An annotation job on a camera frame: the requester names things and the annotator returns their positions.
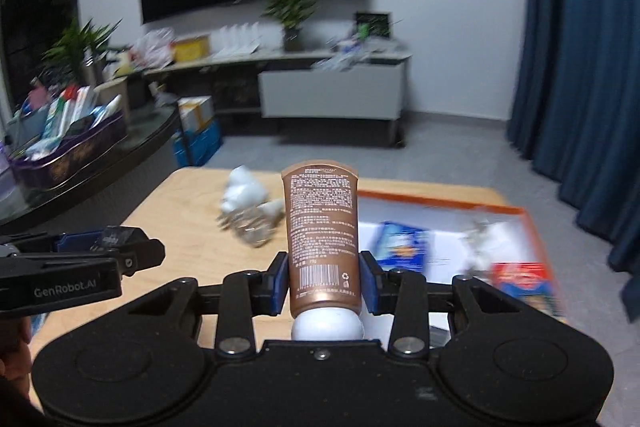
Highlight blue curtain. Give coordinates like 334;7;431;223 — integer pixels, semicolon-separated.
506;0;640;279

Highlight orange-rimmed white box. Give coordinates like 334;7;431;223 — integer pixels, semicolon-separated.
356;189;569;350

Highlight row of white bottles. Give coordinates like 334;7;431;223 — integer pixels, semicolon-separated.
209;22;264;56

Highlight long television cabinet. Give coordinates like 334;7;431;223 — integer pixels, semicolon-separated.
106;48;414;148

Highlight purple patterned basket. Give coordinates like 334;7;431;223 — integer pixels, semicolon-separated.
7;109;129;194

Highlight clutter of small packets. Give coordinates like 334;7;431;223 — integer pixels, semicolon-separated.
312;33;402;71

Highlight dark glass coffee table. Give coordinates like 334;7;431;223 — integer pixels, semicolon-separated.
0;106;184;229

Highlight brown tube with white cap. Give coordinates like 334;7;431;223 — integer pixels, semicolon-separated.
280;164;364;341

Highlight black framed display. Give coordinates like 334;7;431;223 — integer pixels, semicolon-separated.
353;11;392;40

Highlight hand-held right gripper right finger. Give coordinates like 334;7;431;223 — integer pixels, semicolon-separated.
358;250;527;356

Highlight person's left hand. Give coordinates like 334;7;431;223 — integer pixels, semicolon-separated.
0;318;33;403

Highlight dark wall shelf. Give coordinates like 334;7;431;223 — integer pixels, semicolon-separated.
0;0;79;114

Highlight white plastic bag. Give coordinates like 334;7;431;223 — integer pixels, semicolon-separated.
130;28;176;68

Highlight white and silver gadget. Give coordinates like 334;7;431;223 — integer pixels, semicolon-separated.
461;216;507;274

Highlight white and yellow carton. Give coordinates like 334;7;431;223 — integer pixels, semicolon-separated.
177;95;216;130

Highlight pile of boxes and tubes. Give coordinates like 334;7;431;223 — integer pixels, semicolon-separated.
12;84;123;158

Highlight leafy plant in metal pot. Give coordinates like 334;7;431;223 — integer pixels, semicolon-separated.
41;17;122;86

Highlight yellow box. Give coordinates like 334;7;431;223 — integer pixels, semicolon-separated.
172;35;211;63

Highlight potted green plant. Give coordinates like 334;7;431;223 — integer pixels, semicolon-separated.
261;0;322;53

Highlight red and blue packet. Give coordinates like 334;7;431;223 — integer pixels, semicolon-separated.
491;261;562;317

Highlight blue and white boxes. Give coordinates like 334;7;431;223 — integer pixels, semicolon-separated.
172;119;224;168

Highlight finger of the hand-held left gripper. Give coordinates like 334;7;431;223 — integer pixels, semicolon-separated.
0;231;108;258
0;255;122;279

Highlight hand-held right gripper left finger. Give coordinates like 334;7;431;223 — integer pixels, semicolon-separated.
120;251;290;356

